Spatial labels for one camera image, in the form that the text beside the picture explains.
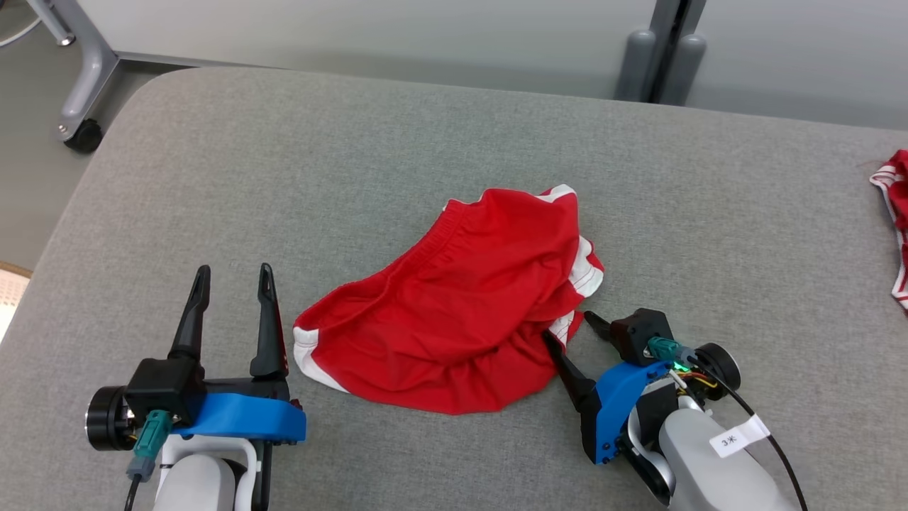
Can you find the red white sports shorts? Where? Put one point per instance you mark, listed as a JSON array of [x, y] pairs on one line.
[[454, 312]]

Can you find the red white basketball jersey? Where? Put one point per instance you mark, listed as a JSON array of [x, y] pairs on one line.
[[899, 213]]

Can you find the grey partition post with feet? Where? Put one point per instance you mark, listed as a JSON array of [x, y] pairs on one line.
[[660, 50]]

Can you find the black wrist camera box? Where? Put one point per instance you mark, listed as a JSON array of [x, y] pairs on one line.
[[163, 390], [638, 333]]

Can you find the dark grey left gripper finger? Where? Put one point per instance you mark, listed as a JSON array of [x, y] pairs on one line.
[[191, 319], [267, 333]]

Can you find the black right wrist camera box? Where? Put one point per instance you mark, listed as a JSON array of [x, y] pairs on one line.
[[638, 333]]

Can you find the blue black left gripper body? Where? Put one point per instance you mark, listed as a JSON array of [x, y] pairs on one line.
[[241, 419]]

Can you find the grey castor leg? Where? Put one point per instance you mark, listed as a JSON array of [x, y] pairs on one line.
[[89, 78]]

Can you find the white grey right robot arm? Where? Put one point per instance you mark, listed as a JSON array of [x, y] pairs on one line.
[[709, 475]]

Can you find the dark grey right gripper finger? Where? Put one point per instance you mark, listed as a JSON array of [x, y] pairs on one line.
[[601, 328], [573, 380]]

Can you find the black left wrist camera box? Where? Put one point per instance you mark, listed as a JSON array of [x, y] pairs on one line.
[[163, 390]]

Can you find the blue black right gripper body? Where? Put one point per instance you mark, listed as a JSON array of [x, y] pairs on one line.
[[621, 404]]

